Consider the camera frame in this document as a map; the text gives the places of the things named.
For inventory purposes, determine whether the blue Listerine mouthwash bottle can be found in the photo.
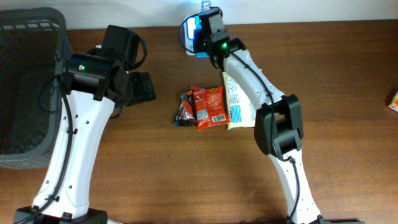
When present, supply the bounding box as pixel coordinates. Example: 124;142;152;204
193;1;211;58

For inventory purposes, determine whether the black snack bag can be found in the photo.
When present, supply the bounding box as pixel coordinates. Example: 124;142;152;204
174;90;197;126

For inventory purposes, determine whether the red Hacks candy bag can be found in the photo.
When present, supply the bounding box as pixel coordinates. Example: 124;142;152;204
191;86;230;131

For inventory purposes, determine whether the yellow wet wipes pack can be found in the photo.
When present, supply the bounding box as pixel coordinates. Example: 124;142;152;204
222;72;256;131

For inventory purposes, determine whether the small orange juice box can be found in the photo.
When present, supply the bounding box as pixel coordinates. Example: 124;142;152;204
388;92;398;112

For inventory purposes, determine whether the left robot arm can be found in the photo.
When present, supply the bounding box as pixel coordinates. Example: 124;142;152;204
14;25;155;223

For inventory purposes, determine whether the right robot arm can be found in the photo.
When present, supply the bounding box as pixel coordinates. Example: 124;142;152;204
193;6;326;223

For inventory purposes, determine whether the white barcode scanner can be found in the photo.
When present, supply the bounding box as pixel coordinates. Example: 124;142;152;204
183;15;198;56

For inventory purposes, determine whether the grey plastic mesh basket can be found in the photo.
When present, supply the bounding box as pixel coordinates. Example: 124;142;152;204
1;7;73;169

